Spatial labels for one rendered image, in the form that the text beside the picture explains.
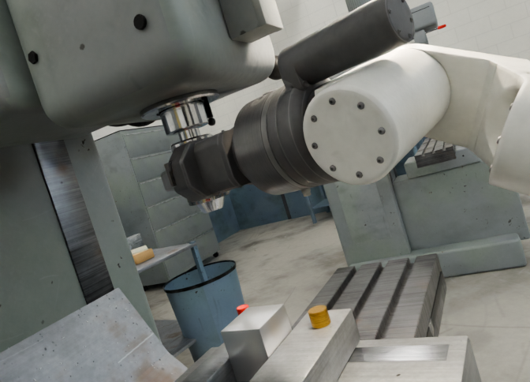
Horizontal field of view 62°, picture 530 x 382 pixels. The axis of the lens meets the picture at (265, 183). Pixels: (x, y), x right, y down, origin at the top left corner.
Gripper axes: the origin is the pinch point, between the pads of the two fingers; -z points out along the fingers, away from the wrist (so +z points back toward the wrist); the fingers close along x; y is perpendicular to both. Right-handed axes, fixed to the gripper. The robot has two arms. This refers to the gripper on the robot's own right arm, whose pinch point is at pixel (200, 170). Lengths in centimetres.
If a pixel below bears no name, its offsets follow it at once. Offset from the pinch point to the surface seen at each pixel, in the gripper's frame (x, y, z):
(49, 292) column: 7.9, 10.5, -36.5
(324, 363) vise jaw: -0.7, 21.8, 8.4
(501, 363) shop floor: -162, 123, -47
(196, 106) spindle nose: -0.2, -6.5, 2.4
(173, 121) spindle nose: 2.2, -5.6, 1.0
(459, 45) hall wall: -624, -65, -181
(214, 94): -1.7, -7.1, 4.0
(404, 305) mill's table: -33.1, 31.5, -2.2
